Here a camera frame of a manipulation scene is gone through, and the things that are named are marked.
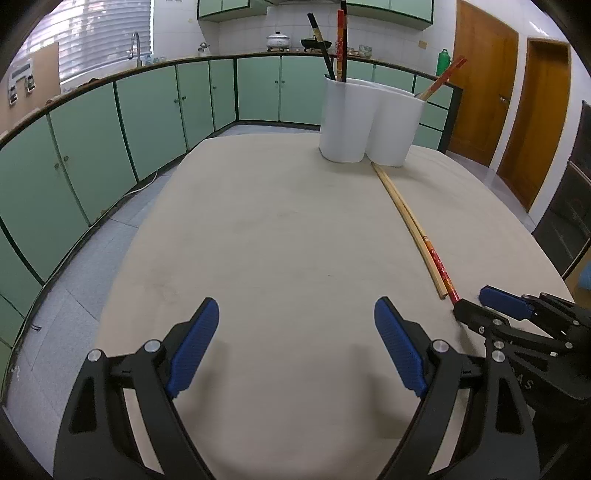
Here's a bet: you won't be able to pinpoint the black chopstick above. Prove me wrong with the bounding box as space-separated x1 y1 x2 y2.
307 12 335 81

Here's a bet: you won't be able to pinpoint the green lower kitchen cabinets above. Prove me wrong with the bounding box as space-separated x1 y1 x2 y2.
0 51 465 407

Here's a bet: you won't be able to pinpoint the green kitchen cabinets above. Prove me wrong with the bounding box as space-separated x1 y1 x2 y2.
197 0 435 30
0 51 465 407

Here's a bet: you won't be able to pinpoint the green upper kitchen cabinets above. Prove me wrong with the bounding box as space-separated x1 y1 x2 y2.
197 0 435 30

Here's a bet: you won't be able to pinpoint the wooden chopstick red band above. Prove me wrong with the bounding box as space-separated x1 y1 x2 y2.
380 168 462 306

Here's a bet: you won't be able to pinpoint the black shelf unit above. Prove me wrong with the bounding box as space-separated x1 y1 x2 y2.
533 101 590 278

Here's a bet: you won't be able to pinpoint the plain wooden chopstick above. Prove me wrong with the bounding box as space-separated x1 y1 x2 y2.
372 163 448 299

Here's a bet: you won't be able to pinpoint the wooden door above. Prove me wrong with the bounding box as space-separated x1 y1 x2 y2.
449 1 519 166
497 38 571 210

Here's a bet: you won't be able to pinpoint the white double utensil holder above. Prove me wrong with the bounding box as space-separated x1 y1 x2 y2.
320 78 426 167

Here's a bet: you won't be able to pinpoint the green thermos bottle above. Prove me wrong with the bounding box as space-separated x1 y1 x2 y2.
436 49 452 76

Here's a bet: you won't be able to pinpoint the black wok on stove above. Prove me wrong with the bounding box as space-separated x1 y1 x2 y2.
301 37 332 52

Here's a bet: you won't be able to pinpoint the white cooking pot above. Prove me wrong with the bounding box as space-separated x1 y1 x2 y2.
266 31 290 52

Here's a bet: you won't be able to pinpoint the cardboard sheet with packaging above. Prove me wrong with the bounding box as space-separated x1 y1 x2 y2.
1 42 61 135

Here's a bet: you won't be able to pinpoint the chrome sink faucet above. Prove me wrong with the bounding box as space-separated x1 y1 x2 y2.
127 31 142 69

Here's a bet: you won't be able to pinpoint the metal kettle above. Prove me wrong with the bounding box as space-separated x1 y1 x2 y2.
197 41 211 57

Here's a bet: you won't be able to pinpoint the window blinds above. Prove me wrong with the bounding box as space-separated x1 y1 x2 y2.
13 0 152 81

